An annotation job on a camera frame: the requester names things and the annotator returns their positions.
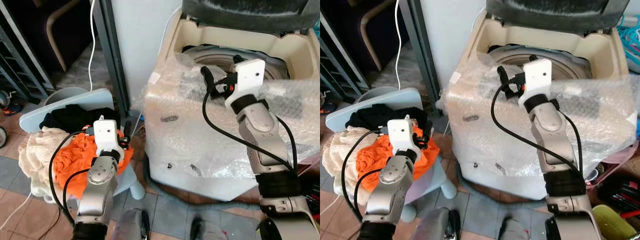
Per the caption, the bent wood chair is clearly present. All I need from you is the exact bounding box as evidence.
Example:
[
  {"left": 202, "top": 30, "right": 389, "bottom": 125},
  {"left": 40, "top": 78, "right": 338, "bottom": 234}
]
[
  {"left": 348, "top": 0, "right": 397, "bottom": 74},
  {"left": 33, "top": 0, "right": 84, "bottom": 74}
]

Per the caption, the cream top-load washing machine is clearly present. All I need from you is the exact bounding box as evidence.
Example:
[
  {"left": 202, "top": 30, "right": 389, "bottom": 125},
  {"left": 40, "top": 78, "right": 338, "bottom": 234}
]
[
  {"left": 144, "top": 12, "right": 321, "bottom": 202},
  {"left": 442, "top": 10, "right": 640, "bottom": 202}
]

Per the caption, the black garment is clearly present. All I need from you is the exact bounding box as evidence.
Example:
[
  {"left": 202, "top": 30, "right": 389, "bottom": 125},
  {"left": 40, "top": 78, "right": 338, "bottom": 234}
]
[
  {"left": 345, "top": 103, "right": 434, "bottom": 134},
  {"left": 39, "top": 103, "right": 122, "bottom": 134}
]

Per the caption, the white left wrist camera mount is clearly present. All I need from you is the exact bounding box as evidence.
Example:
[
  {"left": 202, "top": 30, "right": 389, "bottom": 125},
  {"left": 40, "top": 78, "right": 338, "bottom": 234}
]
[
  {"left": 387, "top": 118, "right": 422, "bottom": 158},
  {"left": 93, "top": 118, "right": 124, "bottom": 158}
]

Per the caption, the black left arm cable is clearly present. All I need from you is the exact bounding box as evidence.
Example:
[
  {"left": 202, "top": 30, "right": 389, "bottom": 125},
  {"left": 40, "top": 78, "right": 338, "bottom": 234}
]
[
  {"left": 340, "top": 129, "right": 392, "bottom": 224},
  {"left": 48, "top": 130, "right": 97, "bottom": 227}
]

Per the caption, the grey plastic basin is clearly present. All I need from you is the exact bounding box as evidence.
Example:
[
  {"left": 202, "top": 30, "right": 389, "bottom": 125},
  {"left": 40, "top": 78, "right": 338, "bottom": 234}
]
[
  {"left": 43, "top": 86, "right": 92, "bottom": 106},
  {"left": 357, "top": 86, "right": 402, "bottom": 104}
]

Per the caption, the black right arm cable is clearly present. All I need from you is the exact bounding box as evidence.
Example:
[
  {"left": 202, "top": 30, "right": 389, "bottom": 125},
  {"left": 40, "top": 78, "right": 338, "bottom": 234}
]
[
  {"left": 202, "top": 89, "right": 298, "bottom": 174},
  {"left": 490, "top": 82, "right": 585, "bottom": 174}
]

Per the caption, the cream knitted garment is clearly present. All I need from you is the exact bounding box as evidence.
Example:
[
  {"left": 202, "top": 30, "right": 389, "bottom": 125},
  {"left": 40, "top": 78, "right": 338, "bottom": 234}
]
[
  {"left": 322, "top": 126, "right": 382, "bottom": 194},
  {"left": 18, "top": 126, "right": 77, "bottom": 197}
]

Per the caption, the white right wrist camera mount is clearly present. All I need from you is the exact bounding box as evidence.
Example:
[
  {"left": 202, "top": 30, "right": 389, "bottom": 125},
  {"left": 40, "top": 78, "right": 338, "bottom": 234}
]
[
  {"left": 517, "top": 59, "right": 553, "bottom": 112},
  {"left": 224, "top": 59, "right": 266, "bottom": 112}
]

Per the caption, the light blue plastic stool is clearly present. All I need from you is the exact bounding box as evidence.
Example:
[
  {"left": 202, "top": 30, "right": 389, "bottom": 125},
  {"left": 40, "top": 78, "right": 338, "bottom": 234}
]
[
  {"left": 325, "top": 88, "right": 459, "bottom": 224},
  {"left": 18, "top": 88, "right": 146, "bottom": 202}
]

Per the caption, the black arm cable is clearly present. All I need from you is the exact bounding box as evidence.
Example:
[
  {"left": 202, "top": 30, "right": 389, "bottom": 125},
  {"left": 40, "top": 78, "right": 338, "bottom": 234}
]
[
  {"left": 48, "top": 130, "right": 97, "bottom": 227},
  {"left": 202, "top": 89, "right": 298, "bottom": 174},
  {"left": 340, "top": 129, "right": 392, "bottom": 224},
  {"left": 490, "top": 82, "right": 585, "bottom": 174}
]

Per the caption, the white hanging cable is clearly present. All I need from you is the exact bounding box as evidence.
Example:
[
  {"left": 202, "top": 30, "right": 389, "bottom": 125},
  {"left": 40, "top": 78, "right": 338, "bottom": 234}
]
[
  {"left": 88, "top": 0, "right": 97, "bottom": 92},
  {"left": 395, "top": 0, "right": 402, "bottom": 91}
]

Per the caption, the grey metal rack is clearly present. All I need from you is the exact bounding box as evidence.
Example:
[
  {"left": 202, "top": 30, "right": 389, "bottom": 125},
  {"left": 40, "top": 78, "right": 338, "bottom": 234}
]
[
  {"left": 0, "top": 0, "right": 52, "bottom": 104},
  {"left": 320, "top": 0, "right": 362, "bottom": 102}
]

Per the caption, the grey metal door frame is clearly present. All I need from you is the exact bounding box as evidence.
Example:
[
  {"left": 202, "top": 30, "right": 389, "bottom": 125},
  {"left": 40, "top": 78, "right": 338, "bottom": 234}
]
[
  {"left": 399, "top": 0, "right": 444, "bottom": 119},
  {"left": 97, "top": 0, "right": 133, "bottom": 119}
]

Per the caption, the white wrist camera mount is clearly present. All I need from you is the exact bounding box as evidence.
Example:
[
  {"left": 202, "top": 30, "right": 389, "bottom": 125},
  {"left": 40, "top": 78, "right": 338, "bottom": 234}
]
[
  {"left": 93, "top": 118, "right": 124, "bottom": 158},
  {"left": 224, "top": 59, "right": 266, "bottom": 112},
  {"left": 517, "top": 59, "right": 553, "bottom": 112},
  {"left": 387, "top": 118, "right": 422, "bottom": 158}
]

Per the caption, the clear bubble wrap sheet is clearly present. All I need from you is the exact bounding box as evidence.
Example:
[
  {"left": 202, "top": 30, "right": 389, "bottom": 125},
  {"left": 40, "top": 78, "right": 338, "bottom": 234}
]
[
  {"left": 437, "top": 50, "right": 640, "bottom": 177},
  {"left": 142, "top": 52, "right": 321, "bottom": 179}
]

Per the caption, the orange cloth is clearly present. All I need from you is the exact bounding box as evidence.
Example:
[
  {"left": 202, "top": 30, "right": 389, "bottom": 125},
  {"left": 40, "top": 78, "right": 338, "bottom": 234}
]
[
  {"left": 52, "top": 132, "right": 135, "bottom": 199},
  {"left": 355, "top": 134, "right": 441, "bottom": 194}
]

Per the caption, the dark grey washer lid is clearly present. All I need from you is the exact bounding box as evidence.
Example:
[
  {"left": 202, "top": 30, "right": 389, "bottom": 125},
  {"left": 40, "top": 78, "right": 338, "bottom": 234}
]
[
  {"left": 181, "top": 0, "right": 314, "bottom": 34},
  {"left": 486, "top": 0, "right": 631, "bottom": 34}
]

